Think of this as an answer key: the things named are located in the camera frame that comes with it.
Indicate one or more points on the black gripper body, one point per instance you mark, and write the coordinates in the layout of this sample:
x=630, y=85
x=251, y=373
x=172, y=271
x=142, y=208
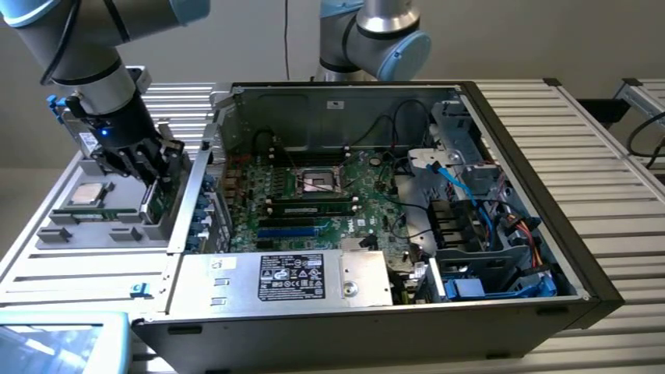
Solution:
x=124, y=124

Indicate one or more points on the green graphics card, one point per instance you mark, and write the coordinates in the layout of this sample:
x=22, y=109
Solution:
x=158, y=202

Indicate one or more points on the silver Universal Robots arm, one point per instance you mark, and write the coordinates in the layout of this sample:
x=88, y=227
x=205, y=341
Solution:
x=82, y=50

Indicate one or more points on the silver CPU chip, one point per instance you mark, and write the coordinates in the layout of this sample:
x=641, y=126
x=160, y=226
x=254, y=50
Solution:
x=90, y=194

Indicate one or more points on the green RAM stick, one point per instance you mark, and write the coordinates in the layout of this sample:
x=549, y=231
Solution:
x=93, y=213

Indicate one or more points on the grey parts rack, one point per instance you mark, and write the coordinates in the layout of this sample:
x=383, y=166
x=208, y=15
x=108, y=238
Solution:
x=93, y=230

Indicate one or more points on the black expansion slot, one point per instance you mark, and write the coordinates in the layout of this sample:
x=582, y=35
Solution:
x=286, y=222

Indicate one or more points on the CPU socket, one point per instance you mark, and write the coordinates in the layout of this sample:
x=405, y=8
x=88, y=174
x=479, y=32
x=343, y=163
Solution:
x=317, y=180

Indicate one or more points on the blue expansion slot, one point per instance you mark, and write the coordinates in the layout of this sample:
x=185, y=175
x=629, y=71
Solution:
x=285, y=232

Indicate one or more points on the black installed RAM stick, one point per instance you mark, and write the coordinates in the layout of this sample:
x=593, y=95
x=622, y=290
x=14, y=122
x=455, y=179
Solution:
x=311, y=206

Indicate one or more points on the small blue clip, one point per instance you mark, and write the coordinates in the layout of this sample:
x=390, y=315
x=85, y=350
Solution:
x=140, y=289

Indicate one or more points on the green motherboard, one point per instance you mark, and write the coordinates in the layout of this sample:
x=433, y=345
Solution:
x=331, y=222

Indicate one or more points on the silver power supply unit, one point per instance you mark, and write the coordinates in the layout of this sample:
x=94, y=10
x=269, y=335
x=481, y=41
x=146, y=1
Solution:
x=290, y=280

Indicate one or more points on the silver chipset heatsink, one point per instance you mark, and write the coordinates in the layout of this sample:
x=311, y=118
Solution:
x=357, y=244

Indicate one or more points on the teach pendant with screen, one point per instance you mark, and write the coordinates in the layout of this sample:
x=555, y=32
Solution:
x=57, y=343

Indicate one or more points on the grey metal disk bay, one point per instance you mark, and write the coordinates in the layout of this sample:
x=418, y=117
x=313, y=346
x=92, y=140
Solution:
x=467, y=171

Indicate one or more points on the black open PC case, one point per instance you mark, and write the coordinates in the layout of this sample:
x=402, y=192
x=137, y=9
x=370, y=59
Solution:
x=363, y=335

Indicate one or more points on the blue disk caddy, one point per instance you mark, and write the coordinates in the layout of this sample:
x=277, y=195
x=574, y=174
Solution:
x=467, y=289

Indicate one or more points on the aluminium frame profile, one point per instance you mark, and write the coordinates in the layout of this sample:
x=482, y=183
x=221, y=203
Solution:
x=641, y=93

